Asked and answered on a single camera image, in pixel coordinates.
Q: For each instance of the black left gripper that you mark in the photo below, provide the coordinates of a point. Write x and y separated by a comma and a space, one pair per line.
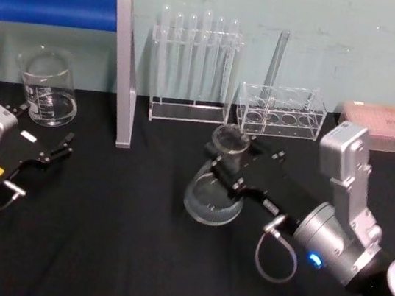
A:
24, 152

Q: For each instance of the clear glass beaker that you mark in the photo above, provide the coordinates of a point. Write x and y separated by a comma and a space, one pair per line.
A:
51, 96

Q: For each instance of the clear test tube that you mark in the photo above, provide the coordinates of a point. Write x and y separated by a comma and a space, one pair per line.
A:
173, 58
186, 61
228, 67
274, 66
202, 59
159, 53
214, 65

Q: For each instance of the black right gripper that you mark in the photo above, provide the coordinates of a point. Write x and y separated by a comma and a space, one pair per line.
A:
273, 185

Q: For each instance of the low clear acrylic tube rack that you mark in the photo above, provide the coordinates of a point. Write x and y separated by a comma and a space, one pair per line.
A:
280, 119

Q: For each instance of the tall clear acrylic tube rack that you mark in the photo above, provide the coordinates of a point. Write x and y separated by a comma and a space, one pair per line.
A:
188, 113

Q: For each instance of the clear glass conical flask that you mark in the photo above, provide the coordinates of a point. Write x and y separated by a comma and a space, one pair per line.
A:
211, 206

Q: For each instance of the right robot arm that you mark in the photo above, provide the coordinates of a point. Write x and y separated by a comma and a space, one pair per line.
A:
346, 200

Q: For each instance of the pink pipette tip box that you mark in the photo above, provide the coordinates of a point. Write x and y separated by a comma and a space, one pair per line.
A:
379, 127

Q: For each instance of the blue and grey pipette stand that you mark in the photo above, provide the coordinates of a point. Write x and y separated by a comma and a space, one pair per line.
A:
56, 0

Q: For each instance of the black table cloth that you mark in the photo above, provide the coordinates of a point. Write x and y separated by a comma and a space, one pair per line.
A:
124, 241

